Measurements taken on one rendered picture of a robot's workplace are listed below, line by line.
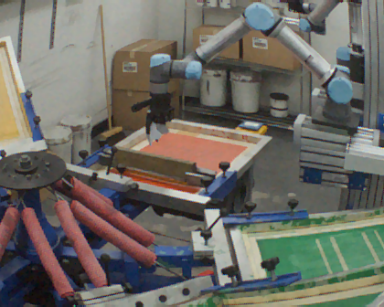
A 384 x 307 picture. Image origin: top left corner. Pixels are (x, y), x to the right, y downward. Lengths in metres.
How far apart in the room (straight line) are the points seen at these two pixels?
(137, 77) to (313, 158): 3.45
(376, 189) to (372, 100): 0.45
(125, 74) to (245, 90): 1.12
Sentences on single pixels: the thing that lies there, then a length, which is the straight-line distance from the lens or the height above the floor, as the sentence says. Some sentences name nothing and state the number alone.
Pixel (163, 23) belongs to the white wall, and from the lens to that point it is 6.60.
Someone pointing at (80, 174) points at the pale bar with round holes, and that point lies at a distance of 2.43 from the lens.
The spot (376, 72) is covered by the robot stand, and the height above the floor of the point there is 1.47.
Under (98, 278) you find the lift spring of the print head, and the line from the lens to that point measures 1.58.
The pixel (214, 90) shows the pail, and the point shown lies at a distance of 6.07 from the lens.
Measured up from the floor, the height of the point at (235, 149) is 0.95.
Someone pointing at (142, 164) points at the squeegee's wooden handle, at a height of 1.02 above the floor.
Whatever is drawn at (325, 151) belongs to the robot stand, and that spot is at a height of 1.12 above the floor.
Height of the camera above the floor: 1.99
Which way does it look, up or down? 22 degrees down
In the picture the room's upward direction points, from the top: 1 degrees clockwise
